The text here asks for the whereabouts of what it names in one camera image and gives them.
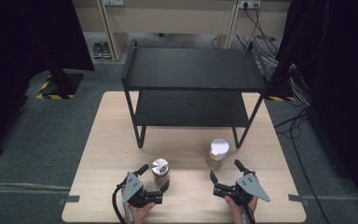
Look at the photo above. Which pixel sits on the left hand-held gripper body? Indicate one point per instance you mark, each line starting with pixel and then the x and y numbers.
pixel 133 186

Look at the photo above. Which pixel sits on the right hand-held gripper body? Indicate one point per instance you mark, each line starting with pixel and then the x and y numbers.
pixel 250 186

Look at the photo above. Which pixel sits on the glass jar with silver lid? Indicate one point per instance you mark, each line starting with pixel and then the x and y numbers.
pixel 160 167

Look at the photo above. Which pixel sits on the glass jar with white lid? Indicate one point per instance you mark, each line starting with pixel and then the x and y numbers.
pixel 219 148

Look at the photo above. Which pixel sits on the black two-tier shelf rack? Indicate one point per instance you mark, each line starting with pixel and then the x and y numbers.
pixel 192 68

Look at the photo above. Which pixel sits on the person's left hand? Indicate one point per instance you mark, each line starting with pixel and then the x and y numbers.
pixel 136 214

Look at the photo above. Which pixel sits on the person's right hand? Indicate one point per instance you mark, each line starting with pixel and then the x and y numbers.
pixel 239 213

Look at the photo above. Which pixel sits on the black stand with hazard tape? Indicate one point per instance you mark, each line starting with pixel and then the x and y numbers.
pixel 279 84
pixel 60 84

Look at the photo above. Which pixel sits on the grey sneaker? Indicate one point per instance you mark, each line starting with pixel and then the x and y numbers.
pixel 97 49
pixel 106 49

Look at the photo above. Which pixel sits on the black curtain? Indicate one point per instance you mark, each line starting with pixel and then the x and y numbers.
pixel 338 77
pixel 18 62

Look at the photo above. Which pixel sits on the white desk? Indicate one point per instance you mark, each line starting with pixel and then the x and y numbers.
pixel 167 18

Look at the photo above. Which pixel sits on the white wall power socket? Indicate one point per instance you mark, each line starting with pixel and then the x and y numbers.
pixel 250 3

